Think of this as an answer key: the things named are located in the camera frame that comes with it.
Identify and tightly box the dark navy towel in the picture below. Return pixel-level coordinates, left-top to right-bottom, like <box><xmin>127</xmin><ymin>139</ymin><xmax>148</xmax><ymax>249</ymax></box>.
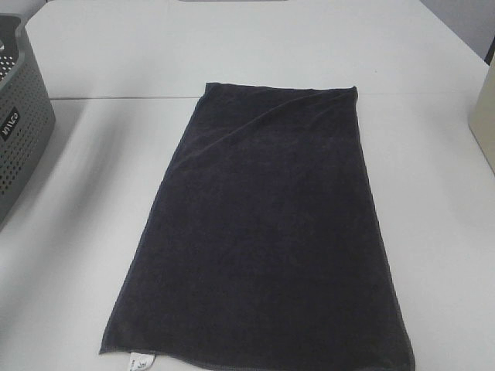
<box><xmin>100</xmin><ymin>83</ymin><xmax>415</xmax><ymax>370</ymax></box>

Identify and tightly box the grey perforated plastic basket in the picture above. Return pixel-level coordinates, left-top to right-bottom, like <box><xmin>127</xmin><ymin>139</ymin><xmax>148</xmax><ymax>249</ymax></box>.
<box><xmin>1</xmin><ymin>13</ymin><xmax>56</xmax><ymax>220</ymax></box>

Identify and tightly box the beige box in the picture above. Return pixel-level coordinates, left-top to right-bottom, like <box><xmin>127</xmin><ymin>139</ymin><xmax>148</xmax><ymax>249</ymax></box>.
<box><xmin>469</xmin><ymin>60</ymin><xmax>495</xmax><ymax>172</ymax></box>

